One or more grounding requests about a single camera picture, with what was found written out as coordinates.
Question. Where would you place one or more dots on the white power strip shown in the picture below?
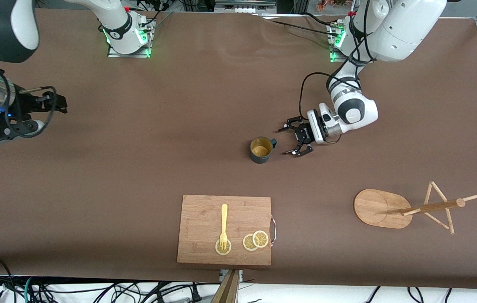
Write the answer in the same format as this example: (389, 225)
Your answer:
(242, 8)

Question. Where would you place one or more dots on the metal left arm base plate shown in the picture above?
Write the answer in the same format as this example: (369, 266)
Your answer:
(333, 57)

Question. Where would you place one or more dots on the wooden cup rack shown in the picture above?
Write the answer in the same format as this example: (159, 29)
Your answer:
(377, 208)

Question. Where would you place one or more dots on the lemon slice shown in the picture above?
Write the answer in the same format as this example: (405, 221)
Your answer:
(228, 248)
(260, 239)
(247, 243)

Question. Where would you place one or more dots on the yellow plastic fork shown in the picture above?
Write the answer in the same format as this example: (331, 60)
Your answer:
(223, 219)

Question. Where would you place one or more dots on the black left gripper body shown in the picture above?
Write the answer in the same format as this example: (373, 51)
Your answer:
(305, 134)

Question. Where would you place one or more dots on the metal beam bracket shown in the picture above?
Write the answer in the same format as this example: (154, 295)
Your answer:
(240, 275)

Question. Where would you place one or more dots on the wooden cutting board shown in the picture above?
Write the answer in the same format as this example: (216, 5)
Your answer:
(200, 223)

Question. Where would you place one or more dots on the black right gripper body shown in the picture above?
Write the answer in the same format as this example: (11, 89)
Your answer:
(22, 105)

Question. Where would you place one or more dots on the teal mug yellow inside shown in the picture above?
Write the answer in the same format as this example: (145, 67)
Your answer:
(260, 151)

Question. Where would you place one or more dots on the wooden beam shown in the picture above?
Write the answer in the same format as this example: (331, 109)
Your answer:
(226, 290)

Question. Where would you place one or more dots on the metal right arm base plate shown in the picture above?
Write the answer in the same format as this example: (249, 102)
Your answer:
(129, 55)

